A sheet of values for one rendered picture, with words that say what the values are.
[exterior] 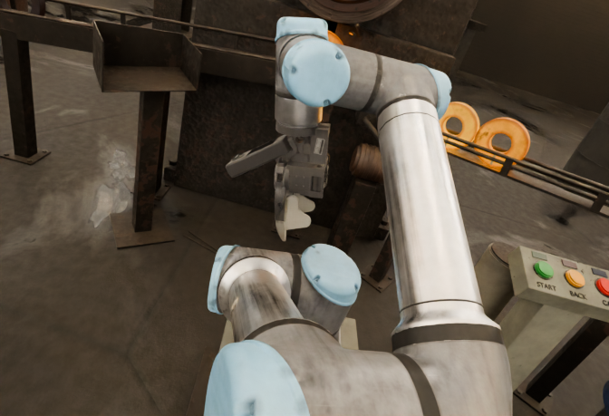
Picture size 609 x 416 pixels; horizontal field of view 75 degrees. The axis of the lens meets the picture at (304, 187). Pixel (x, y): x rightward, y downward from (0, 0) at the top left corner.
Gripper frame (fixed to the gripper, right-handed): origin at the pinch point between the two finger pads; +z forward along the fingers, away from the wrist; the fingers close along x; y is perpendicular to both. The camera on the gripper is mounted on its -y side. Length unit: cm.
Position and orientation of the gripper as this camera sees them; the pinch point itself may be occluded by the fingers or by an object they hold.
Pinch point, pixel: (282, 227)
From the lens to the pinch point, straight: 72.3
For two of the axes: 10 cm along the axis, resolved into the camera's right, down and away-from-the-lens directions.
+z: -0.5, 9.0, 4.2
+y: 9.9, 1.1, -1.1
